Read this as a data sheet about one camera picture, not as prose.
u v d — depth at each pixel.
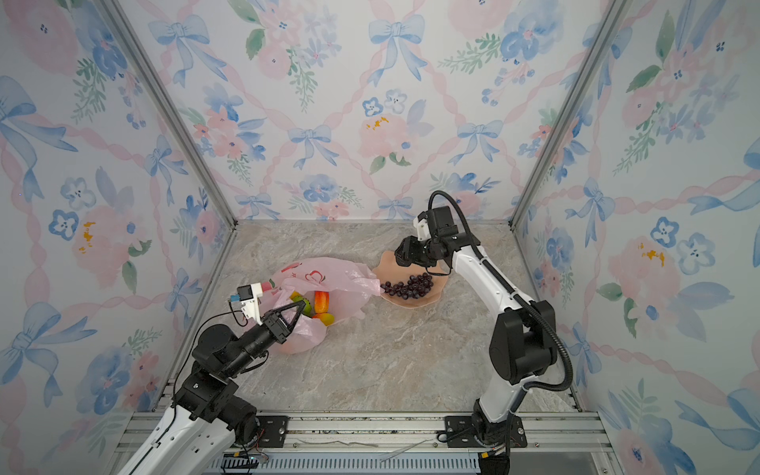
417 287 0.93
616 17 0.69
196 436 0.52
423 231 0.80
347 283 0.83
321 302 0.93
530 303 0.48
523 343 0.46
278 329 0.63
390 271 1.00
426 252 0.73
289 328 0.65
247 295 0.62
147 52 0.77
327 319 0.90
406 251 0.77
